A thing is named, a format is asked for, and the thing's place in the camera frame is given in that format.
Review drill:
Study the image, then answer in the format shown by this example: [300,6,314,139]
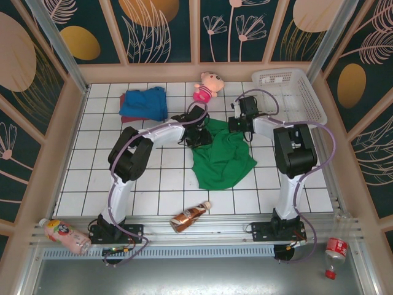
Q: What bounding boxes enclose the green tank top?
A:
[192,118,258,191]

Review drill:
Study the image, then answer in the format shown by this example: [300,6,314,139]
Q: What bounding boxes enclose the blue tank top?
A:
[119,87,169,121]

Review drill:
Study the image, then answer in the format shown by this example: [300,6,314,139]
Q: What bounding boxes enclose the maroon tank top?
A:
[119,92,149,124]

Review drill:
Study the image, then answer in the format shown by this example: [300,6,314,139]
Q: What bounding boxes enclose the pink plush doll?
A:
[192,71,225,103]

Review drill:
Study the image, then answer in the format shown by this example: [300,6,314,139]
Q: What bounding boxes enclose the white plastic basket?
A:
[251,68,328,127]

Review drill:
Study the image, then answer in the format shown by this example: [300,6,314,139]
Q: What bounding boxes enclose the brown coffee bottle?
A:
[170,201,212,234]

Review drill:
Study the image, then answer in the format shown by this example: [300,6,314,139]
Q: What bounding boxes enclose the small circuit board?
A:
[103,245,138,256]

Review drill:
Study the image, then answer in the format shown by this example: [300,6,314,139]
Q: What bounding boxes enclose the clear red-label bottle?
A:
[324,210,354,280]

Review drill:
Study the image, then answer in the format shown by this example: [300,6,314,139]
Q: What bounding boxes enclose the pink drink bottle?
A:
[39,217,92,255]

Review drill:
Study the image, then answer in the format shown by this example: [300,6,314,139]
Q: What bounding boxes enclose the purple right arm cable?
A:
[236,88,338,265]

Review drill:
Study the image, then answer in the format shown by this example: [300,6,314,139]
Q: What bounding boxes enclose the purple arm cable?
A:
[103,101,211,268]
[236,88,338,265]

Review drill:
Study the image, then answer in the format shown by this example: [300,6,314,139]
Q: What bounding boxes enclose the long aluminium rail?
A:
[29,214,360,246]

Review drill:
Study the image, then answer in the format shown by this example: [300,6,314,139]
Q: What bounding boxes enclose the aluminium frame post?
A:
[306,0,359,89]
[26,0,90,93]

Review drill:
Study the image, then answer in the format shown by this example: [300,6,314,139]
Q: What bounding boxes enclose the short aluminium side rail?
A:
[316,127,342,216]

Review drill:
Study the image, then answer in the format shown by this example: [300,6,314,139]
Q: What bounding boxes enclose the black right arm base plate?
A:
[250,221,308,244]

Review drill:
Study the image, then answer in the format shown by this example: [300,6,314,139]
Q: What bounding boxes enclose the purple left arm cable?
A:
[103,101,211,268]

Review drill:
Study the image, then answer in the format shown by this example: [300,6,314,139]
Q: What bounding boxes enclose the grey slotted cable duct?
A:
[41,245,276,261]

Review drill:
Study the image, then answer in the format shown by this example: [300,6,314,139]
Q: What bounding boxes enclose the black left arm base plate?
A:
[87,222,145,246]

